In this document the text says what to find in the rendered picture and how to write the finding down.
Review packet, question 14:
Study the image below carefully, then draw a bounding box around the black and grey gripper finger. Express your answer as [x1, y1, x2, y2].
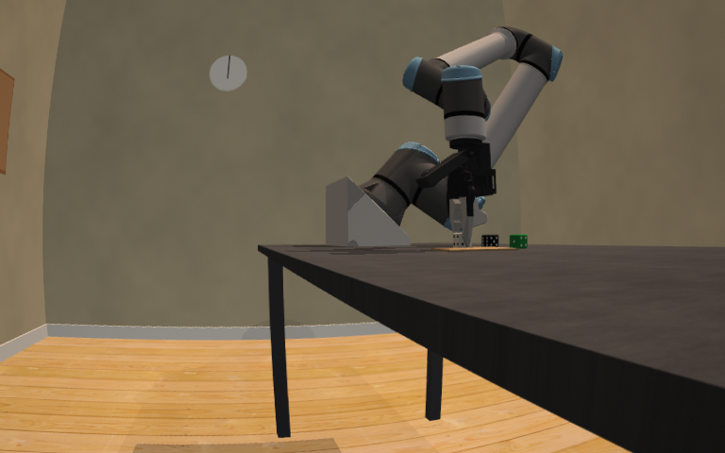
[447, 190, 462, 233]
[461, 178, 487, 247]

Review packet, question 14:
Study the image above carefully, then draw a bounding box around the black die with white pips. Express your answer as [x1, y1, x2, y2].
[481, 235, 498, 247]

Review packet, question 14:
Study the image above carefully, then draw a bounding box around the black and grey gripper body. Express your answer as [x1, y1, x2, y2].
[447, 138, 497, 198]

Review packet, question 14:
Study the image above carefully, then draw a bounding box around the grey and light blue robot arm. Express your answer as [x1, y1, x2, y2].
[359, 26, 563, 231]

